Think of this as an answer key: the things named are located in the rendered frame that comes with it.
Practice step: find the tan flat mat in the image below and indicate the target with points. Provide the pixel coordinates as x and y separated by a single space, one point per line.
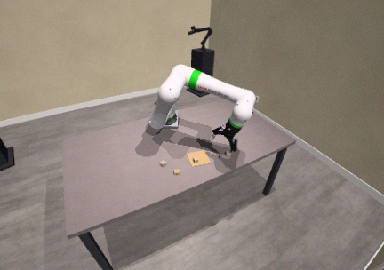
202 156

